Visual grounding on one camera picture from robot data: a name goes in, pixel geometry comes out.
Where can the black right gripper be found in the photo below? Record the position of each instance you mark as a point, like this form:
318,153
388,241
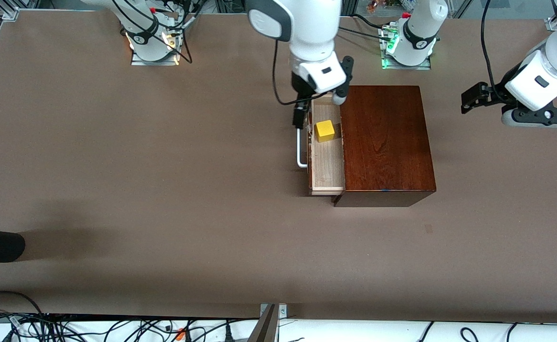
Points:
300,90

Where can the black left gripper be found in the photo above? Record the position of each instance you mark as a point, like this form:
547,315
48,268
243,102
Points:
499,89

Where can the yellow wooden block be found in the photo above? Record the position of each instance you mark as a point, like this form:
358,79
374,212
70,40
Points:
325,130

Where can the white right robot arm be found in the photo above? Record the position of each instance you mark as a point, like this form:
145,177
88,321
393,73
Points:
316,28

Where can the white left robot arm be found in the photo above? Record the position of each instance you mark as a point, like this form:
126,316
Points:
420,33

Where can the dark brown wooden cabinet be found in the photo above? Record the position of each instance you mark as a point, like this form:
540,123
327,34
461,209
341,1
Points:
387,142

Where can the white board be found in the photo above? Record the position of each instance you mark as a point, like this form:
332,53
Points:
354,332

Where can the orange connector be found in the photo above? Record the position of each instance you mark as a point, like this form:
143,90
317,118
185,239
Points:
180,334

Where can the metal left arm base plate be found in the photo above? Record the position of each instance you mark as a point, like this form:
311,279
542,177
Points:
404,67

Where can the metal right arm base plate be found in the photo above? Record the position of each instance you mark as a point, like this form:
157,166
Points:
164,62

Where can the small metal bracket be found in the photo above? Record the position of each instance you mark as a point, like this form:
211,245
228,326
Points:
283,311

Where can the grey metal post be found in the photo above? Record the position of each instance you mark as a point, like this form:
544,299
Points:
265,330

